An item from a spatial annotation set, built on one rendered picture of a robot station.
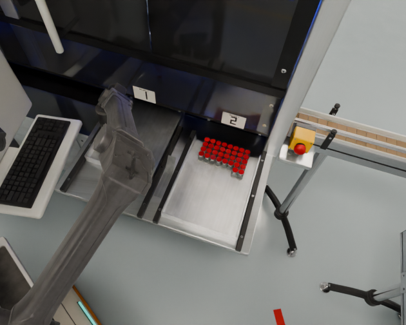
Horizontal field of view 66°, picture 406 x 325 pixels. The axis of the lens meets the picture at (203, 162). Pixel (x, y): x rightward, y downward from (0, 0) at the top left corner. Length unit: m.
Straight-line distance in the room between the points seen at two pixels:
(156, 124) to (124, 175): 0.79
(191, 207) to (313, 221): 1.23
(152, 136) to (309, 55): 0.65
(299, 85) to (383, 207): 1.62
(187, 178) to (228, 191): 0.15
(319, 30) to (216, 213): 0.63
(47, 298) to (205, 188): 0.68
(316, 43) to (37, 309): 0.81
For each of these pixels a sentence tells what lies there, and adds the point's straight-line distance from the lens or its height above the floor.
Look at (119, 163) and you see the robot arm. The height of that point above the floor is 1.45.
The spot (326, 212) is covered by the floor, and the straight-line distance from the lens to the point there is 2.25.
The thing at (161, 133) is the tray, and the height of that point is 0.88.
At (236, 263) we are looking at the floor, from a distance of 1.97.
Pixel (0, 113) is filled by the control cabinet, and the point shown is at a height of 0.94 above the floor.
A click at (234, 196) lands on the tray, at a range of 1.13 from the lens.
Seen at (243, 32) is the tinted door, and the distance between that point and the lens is 0.91.
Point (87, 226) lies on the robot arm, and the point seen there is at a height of 1.40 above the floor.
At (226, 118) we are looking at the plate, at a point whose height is 1.02.
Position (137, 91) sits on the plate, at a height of 1.03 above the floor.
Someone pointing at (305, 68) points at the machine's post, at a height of 1.31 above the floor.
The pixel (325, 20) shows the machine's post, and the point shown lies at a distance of 0.85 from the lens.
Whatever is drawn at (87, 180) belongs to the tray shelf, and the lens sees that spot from 1.19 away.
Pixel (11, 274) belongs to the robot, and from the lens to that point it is 0.97.
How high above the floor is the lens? 1.88
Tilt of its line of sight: 58 degrees down
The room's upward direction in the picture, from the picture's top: 6 degrees clockwise
